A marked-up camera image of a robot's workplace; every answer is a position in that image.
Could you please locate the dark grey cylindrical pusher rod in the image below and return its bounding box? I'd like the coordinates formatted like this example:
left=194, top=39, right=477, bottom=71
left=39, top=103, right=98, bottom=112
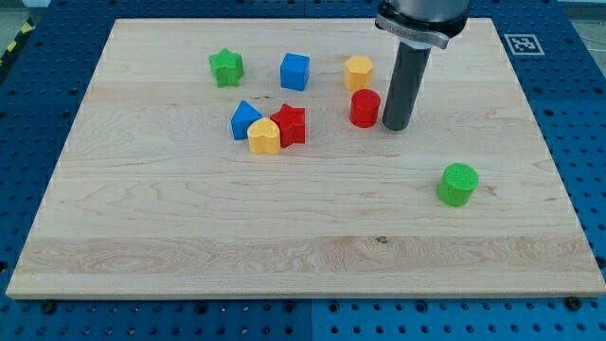
left=383, top=43, right=431, bottom=131

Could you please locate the red cylinder block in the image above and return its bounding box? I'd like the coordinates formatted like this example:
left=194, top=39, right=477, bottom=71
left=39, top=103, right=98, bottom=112
left=349, top=89, right=381, bottom=128

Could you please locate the red star block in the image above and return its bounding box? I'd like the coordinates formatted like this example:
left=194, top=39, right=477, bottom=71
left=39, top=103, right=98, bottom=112
left=270, top=103, right=306, bottom=148

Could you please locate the green star block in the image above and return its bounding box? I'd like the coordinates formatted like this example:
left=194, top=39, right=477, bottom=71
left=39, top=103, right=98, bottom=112
left=208, top=48, right=244, bottom=87

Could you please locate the yellow hexagon block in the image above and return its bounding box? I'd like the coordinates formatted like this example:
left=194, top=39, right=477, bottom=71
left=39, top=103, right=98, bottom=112
left=344, top=55, right=374, bottom=91

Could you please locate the white fiducial marker tag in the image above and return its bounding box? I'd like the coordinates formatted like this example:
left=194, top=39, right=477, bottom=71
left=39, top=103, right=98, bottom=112
left=505, top=33, right=544, bottom=56

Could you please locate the blue cube block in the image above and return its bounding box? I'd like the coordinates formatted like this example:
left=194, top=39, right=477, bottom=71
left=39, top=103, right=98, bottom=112
left=280, top=53, right=310, bottom=91

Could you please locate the green cylinder block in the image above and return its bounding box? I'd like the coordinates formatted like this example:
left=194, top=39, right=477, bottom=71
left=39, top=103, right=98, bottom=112
left=437, top=163, right=479, bottom=206

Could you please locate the yellow heart block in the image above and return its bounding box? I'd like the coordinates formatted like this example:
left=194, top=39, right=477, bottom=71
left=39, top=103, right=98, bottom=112
left=247, top=117, right=281, bottom=154

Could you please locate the blue triangular block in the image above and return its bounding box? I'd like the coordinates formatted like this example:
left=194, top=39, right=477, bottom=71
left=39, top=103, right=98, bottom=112
left=230, top=100, right=262, bottom=140

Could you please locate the light wooden board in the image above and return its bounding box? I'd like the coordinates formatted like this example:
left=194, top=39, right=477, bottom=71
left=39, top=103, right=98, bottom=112
left=7, top=19, right=605, bottom=299

